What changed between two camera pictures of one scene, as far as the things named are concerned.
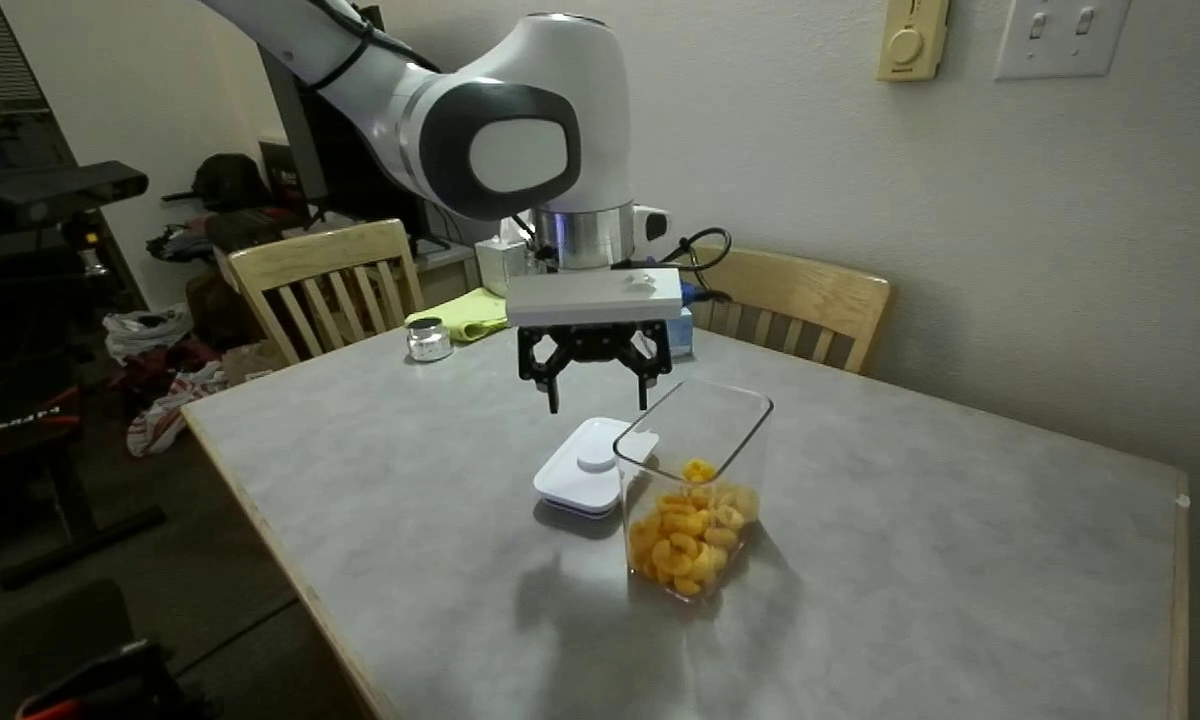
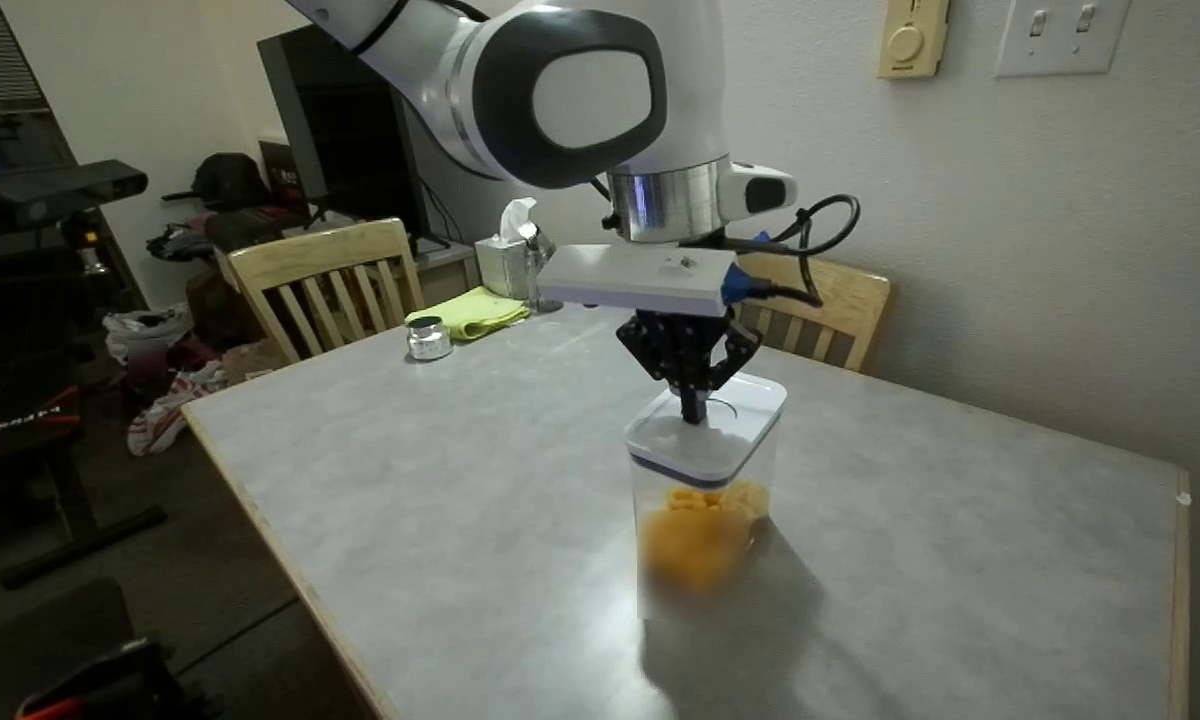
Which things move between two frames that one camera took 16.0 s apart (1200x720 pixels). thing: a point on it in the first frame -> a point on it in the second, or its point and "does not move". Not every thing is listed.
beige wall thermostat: (914, 43) does not move
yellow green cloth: (464, 317) does not move
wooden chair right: (795, 301) does not move
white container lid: (592, 458) -> (739, 419)
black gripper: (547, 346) -> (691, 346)
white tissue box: (500, 256) does not move
